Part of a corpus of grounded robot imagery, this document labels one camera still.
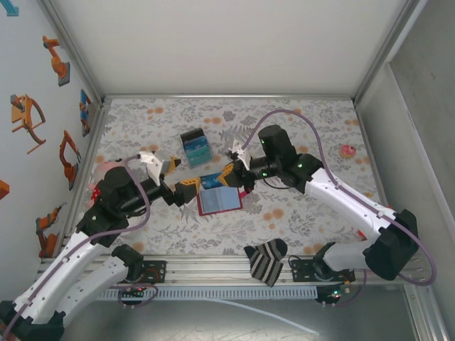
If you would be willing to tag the blue credit card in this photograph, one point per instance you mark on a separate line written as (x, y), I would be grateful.
(195, 145)
(210, 182)

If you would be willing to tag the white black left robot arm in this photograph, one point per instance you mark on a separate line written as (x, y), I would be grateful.
(64, 270)

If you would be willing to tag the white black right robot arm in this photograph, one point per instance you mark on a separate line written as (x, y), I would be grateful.
(348, 199)

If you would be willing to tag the teal credit card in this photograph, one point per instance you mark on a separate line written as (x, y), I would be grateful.
(200, 161)
(198, 153)

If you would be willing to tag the black credit card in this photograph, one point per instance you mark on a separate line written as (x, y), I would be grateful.
(192, 136)

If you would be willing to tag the blue teal box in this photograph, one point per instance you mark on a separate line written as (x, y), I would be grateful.
(197, 149)

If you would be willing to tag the pink pig plush toy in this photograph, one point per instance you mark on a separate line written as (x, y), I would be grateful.
(106, 165)

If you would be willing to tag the floral print tablecloth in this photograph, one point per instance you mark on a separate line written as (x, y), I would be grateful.
(231, 234)

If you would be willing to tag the pink toy donut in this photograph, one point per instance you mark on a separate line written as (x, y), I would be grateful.
(347, 151)

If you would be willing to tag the black beige striped sock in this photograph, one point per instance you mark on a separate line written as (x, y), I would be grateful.
(264, 259)

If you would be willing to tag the black controller board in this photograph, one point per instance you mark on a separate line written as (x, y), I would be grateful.
(332, 295)
(136, 293)

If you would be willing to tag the aluminium side rail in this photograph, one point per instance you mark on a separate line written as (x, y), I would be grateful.
(81, 170)

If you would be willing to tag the thin aluminium frame rail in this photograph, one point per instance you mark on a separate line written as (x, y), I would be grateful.
(213, 96)

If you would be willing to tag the wide aluminium frame rail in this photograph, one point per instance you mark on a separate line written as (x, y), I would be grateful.
(213, 270)

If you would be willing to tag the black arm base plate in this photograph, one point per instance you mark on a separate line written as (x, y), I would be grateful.
(156, 271)
(302, 271)

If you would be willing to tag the blue orange wall sticker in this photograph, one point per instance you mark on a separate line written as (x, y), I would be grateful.
(84, 110)

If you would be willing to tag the orange block wall sticker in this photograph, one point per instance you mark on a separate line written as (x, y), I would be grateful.
(3, 190)

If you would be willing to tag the orange curved frame wall sticker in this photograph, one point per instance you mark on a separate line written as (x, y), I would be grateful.
(23, 113)

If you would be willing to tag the aluminium corner post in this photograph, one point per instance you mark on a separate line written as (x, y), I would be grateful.
(73, 49)
(385, 49)

